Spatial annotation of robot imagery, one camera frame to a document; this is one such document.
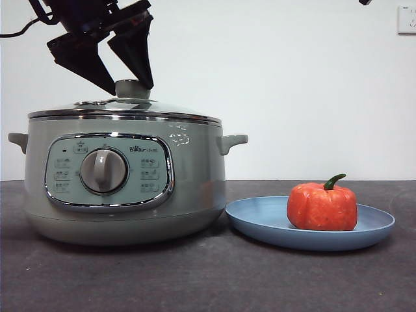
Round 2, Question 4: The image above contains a glass lid with green knob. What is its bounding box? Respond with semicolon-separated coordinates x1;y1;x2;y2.
27;79;222;126

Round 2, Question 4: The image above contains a black cable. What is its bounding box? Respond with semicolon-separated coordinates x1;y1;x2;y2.
0;16;55;37

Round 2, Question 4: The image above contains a blue plate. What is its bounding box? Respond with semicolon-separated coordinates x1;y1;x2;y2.
225;196;397;252

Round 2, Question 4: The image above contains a white wall socket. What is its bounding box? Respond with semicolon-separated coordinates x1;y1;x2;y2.
398;5;416;35

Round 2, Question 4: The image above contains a pale green electric steamer pot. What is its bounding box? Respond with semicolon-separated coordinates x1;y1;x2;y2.
8;118;250;246

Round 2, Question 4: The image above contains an orange pumpkin with green stem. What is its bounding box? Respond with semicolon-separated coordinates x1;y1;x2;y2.
286;174;358;231

